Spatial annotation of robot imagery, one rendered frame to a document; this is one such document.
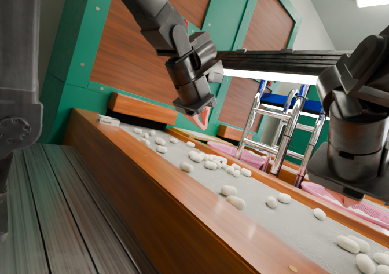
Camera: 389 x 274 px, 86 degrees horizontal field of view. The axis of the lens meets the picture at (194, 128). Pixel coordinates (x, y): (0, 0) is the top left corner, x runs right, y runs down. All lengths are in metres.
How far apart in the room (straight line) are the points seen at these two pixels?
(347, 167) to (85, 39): 0.82
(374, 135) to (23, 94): 0.42
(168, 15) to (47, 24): 1.24
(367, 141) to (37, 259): 0.40
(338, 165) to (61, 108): 0.81
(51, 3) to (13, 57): 1.29
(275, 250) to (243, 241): 0.04
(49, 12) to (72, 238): 1.42
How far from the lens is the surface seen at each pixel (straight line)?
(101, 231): 0.38
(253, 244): 0.27
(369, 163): 0.33
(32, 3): 0.36
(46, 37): 1.61
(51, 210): 0.41
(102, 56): 0.90
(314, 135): 0.96
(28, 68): 0.36
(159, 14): 0.42
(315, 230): 0.50
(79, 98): 0.88
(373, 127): 0.29
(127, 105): 0.87
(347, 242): 0.48
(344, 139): 0.30
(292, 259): 0.29
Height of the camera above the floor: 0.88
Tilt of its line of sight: 4 degrees down
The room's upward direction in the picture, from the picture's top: 18 degrees clockwise
